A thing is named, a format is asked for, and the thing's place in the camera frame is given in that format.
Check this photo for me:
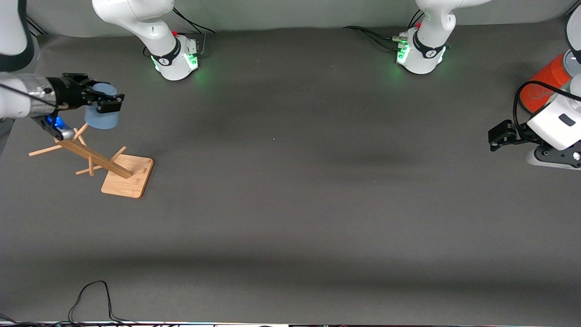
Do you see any light blue plastic cup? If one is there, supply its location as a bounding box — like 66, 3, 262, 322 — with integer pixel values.
84, 82, 120, 130

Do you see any wooden cup rack with pegs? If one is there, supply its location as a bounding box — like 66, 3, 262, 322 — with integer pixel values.
28, 123, 155, 199

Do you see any orange cylinder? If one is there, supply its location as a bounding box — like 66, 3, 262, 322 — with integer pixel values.
519, 52, 573, 115

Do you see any black right arm base cable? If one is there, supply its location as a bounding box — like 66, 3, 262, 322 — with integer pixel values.
172, 6, 217, 58

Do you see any black arm base cable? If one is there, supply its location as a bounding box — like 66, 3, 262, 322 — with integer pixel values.
172, 6, 217, 58
342, 9, 425, 51

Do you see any black left arm base cable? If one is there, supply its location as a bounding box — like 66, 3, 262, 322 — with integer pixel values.
342, 9, 425, 51

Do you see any black looped cable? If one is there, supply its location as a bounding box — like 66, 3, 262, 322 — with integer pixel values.
68, 280, 138, 324

